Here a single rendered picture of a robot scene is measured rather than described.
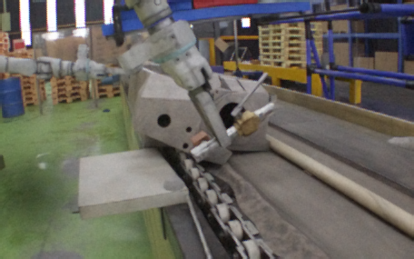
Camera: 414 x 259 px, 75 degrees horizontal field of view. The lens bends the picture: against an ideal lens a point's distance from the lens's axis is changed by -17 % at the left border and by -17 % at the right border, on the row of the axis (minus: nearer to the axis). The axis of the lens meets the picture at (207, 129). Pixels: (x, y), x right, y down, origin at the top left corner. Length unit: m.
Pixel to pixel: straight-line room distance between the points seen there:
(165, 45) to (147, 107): 0.25
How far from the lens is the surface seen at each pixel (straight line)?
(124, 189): 0.64
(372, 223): 0.61
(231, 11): 1.39
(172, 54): 0.54
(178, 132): 0.77
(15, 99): 7.57
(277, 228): 0.58
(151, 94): 0.75
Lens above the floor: 1.06
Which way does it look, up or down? 14 degrees down
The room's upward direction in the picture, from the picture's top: 3 degrees counter-clockwise
